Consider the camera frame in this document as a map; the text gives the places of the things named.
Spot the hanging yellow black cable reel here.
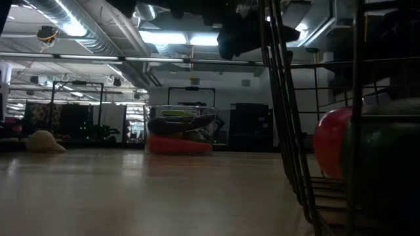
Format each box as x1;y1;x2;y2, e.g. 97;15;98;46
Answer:
35;26;60;45

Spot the clear plastic bin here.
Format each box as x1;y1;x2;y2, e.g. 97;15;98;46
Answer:
142;104;219;155

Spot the patterned partition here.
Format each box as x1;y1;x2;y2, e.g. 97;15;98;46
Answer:
24;102;63;132

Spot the black monitor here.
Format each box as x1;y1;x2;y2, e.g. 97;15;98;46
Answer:
229;103;273;132

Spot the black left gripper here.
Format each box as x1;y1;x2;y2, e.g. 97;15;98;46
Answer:
216;18;301;62

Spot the purple eggplant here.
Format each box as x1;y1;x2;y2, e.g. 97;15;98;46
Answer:
147;113;217;136

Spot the orange carrot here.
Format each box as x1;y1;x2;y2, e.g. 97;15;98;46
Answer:
147;134;213;155

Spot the horizontal metal bar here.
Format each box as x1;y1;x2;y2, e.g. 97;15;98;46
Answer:
0;51;266;66

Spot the white panel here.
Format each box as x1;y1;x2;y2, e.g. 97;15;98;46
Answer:
100;104;127;140

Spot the ceiling light panel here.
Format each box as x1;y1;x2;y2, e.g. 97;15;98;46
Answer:
190;35;220;47
139;31;188;45

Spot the small beige fruit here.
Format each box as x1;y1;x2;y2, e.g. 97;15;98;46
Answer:
26;130;68;154

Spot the silver ventilation duct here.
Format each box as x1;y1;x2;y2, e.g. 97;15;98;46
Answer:
26;0;152;56
136;1;159;21

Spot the dark green avocado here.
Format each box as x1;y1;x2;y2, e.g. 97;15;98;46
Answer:
340;98;420;230

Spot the wire basket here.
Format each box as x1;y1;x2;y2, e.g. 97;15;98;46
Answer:
259;0;420;236

